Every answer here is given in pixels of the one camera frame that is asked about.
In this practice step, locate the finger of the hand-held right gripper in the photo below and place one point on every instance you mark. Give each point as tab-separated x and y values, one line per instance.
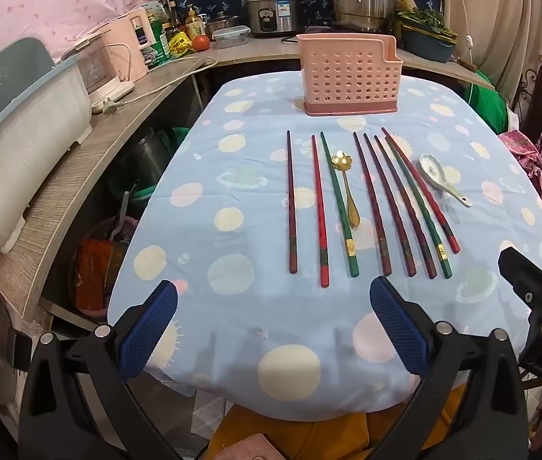
525	273

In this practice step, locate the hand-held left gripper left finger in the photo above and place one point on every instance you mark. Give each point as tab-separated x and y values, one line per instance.
146	330

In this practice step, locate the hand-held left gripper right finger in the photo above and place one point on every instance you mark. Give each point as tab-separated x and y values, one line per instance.
395	326

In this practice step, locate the dark red chopstick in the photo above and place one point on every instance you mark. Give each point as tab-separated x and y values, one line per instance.
372	206
291	201
407	211
391	206

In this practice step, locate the green chopstick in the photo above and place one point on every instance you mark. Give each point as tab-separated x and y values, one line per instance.
339	201
422	211

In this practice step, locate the bright red chopstick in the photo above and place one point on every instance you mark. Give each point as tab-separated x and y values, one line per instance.
426	196
319	211

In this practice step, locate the pink perforated utensil holder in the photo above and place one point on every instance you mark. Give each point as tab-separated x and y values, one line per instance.
347	76

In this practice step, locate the orange plastic bag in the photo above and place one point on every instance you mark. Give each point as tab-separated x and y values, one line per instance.
101	273

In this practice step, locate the pink floral cloth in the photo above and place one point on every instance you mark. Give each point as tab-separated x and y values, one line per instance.
525	163

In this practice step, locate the pink plastic basket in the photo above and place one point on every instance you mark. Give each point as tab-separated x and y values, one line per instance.
103	230

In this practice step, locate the person's yellow pants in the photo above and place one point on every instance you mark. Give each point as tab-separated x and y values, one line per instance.
328	436

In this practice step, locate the gold flower-shaped spoon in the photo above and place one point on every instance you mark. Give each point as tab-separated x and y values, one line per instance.
350	201

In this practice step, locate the white ceramic soup spoon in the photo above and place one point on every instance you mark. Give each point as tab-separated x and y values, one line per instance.
431	167

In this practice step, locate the dark brown chair back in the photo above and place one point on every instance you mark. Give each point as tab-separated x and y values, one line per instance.
541	100

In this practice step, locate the green bag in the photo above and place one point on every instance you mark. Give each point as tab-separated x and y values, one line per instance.
489	100

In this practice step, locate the dark steel pot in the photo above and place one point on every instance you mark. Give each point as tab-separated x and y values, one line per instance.
146	158

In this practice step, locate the green plastic basin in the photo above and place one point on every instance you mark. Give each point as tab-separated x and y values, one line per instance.
170	136

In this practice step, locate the white bin with blue lid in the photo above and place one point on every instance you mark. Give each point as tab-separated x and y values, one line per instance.
22	153

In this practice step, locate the dark blue plastic basin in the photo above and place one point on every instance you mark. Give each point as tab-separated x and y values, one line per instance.
426	48

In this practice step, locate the beige curtain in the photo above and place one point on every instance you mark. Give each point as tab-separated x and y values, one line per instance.
501	9

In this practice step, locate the bunch of leafy greens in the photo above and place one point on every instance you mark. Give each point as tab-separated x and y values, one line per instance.
429	21

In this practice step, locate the white clear-top appliance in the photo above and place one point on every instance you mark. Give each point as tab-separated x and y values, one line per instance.
101	69

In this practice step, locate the yellowish lumpy vegetable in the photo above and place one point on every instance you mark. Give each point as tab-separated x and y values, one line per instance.
406	4

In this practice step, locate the pink water boiler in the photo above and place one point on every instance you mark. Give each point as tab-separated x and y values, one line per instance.
125	43

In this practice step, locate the yellow snack packet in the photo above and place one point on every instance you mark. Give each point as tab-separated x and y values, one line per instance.
179	44

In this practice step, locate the grey-green plastic board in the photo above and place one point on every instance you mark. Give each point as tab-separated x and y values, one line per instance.
7	76

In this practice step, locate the red tomato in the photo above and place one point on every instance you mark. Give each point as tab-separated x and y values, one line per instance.
201	43

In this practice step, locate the clear lidded food container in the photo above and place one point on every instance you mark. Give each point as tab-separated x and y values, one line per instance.
231	37

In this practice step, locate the yellow oil bottle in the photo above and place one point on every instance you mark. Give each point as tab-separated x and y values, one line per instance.
195	23

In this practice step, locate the dark sauce bottle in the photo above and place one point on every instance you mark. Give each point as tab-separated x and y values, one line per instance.
173	17

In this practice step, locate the small steel lidded pot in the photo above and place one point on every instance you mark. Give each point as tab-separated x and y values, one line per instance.
223	25

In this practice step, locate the white and green carton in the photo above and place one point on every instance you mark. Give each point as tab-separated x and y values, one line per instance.
155	12

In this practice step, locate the steel rice cooker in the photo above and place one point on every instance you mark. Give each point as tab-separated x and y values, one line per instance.
276	9

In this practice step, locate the pink dotted cloth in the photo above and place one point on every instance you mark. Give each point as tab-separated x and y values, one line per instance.
60	0

